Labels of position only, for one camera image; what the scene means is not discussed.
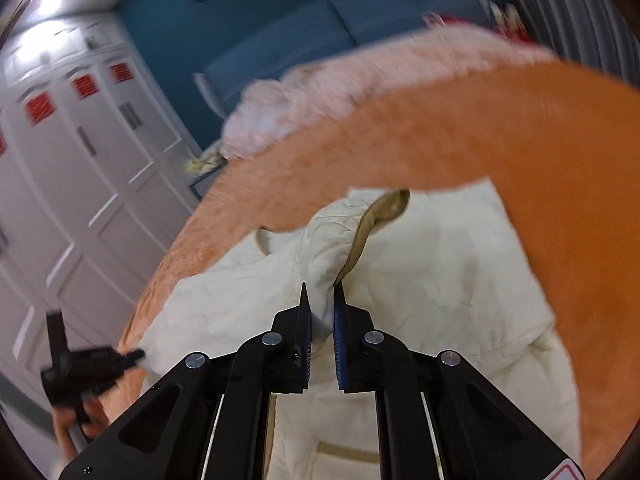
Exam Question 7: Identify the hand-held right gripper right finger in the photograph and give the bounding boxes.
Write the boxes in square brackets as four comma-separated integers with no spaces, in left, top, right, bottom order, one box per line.
[333,285,586,480]

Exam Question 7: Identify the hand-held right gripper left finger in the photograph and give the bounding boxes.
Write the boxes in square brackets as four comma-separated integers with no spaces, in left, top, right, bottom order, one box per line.
[59,282,314,480]

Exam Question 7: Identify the cream padded jacket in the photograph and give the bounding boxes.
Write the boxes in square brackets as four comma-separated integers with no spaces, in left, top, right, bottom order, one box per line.
[137,180,582,480]

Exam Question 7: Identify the person's left hand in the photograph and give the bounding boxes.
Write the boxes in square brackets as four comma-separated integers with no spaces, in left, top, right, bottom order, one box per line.
[51,394,110,461]

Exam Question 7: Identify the white panelled wardrobe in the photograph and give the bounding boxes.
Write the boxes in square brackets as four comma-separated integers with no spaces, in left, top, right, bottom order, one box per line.
[0,10,205,413]

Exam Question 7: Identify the yellowish patterned object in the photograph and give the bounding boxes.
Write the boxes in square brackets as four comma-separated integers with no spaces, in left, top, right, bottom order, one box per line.
[186,152,227,175]

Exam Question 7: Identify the pink fluffy blanket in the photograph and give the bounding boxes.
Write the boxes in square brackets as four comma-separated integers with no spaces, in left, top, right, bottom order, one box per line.
[220,25,556,161]

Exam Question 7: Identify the orange plush blanket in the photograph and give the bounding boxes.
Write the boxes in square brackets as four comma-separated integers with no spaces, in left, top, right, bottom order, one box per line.
[117,57,640,480]

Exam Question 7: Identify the blue padded headboard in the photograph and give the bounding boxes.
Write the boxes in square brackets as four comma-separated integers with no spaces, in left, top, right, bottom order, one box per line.
[192,0,496,151]

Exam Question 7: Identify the red and white plush items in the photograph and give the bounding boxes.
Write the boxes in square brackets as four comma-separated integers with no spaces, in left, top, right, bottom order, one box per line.
[422,2,532,45]

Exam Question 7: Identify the grey striped curtain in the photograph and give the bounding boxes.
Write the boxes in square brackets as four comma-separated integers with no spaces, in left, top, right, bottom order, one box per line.
[492,0,640,86]

